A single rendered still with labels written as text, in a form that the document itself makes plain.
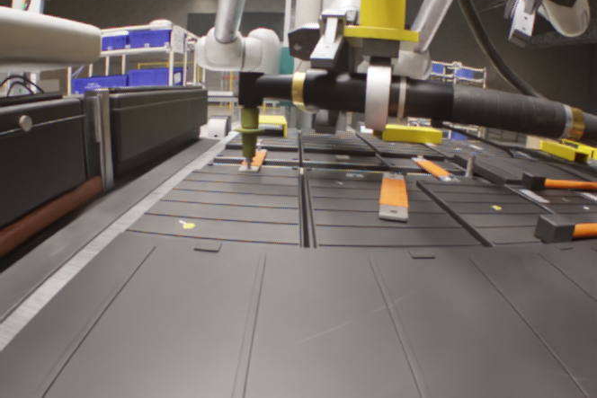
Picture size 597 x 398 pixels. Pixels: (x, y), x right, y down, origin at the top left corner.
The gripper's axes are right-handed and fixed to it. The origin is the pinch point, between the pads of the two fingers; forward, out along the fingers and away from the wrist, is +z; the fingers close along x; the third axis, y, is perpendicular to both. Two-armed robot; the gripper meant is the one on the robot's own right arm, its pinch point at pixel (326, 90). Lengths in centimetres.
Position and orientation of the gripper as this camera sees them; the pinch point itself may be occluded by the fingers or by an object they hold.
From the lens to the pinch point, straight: 39.7
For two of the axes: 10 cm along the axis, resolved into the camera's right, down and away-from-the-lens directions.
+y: 9.6, 1.2, -2.4
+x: 0.8, 7.2, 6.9
